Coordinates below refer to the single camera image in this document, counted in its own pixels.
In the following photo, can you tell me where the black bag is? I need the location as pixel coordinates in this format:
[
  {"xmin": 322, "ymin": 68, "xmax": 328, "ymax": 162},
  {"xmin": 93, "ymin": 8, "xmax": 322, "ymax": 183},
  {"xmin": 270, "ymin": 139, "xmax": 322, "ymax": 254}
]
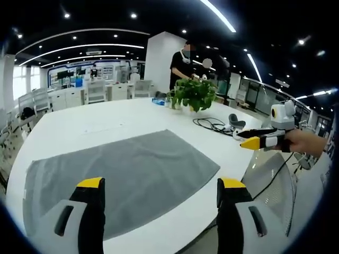
[{"xmin": 20, "ymin": 106, "xmax": 38, "ymax": 121}]

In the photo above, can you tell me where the person's white shirt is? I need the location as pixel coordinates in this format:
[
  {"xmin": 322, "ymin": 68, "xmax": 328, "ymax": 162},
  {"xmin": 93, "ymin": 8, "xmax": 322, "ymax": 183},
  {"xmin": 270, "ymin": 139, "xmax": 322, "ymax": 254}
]
[{"xmin": 278, "ymin": 107, "xmax": 339, "ymax": 254}]

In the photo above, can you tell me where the white table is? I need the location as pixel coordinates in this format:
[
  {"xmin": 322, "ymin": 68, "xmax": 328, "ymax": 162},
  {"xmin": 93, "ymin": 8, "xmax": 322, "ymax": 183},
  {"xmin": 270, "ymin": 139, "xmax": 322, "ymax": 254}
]
[{"xmin": 4, "ymin": 97, "xmax": 265, "ymax": 254}]

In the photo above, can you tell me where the grey and white device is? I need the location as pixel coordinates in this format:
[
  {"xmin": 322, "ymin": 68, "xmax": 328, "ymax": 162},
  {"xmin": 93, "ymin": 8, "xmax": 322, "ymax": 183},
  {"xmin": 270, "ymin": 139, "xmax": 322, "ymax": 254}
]
[{"xmin": 225, "ymin": 113, "xmax": 247, "ymax": 140}]

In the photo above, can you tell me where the white office chair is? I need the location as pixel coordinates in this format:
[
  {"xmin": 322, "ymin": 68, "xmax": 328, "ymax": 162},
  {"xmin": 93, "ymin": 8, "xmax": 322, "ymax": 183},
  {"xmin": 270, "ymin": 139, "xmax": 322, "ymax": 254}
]
[
  {"xmin": 86, "ymin": 80, "xmax": 107, "ymax": 104},
  {"xmin": 31, "ymin": 88, "xmax": 53, "ymax": 113},
  {"xmin": 17, "ymin": 93, "xmax": 37, "ymax": 117},
  {"xmin": 133, "ymin": 79, "xmax": 155, "ymax": 99}
]

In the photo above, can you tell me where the grey mesh office chair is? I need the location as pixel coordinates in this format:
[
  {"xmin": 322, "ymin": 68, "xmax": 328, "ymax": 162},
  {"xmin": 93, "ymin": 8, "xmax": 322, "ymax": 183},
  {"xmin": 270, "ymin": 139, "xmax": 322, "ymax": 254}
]
[{"xmin": 242, "ymin": 151, "xmax": 296, "ymax": 238}]

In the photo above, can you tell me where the grey towel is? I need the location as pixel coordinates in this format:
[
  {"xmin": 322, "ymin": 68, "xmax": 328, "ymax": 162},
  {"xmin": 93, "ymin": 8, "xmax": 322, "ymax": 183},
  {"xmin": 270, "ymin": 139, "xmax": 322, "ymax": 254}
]
[{"xmin": 23, "ymin": 129, "xmax": 221, "ymax": 241}]

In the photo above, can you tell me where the thin black cable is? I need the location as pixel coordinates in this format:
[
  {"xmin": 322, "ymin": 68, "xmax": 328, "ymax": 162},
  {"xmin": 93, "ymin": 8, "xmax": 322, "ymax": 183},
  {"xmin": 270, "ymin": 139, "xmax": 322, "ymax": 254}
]
[{"xmin": 250, "ymin": 151, "xmax": 293, "ymax": 201}]

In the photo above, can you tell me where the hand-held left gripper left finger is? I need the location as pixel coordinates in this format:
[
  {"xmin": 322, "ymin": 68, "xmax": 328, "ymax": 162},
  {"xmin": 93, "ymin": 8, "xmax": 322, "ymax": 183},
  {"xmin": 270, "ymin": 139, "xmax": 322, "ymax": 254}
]
[{"xmin": 28, "ymin": 177, "xmax": 105, "ymax": 254}]

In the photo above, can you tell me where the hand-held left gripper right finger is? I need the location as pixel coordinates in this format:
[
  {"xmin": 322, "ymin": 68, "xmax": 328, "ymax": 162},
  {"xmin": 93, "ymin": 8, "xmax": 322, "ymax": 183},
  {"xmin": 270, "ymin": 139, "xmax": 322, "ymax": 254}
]
[{"xmin": 217, "ymin": 177, "xmax": 281, "ymax": 254}]

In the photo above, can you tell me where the black coiled cable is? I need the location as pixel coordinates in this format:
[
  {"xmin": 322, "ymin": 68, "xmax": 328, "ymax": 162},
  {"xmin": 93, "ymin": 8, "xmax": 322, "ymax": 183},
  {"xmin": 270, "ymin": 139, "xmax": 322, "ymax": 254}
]
[{"xmin": 192, "ymin": 117, "xmax": 234, "ymax": 135}]

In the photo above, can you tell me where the person's right hand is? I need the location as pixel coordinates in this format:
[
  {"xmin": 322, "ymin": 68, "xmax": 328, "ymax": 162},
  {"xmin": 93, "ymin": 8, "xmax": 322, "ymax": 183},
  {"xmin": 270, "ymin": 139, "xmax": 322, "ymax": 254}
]
[{"xmin": 284, "ymin": 129, "xmax": 328, "ymax": 155}]

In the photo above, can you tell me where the green potted plant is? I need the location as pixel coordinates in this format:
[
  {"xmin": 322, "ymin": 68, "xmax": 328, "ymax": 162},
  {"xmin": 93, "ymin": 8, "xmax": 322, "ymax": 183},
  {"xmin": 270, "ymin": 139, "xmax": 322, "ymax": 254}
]
[{"xmin": 166, "ymin": 77, "xmax": 219, "ymax": 114}]

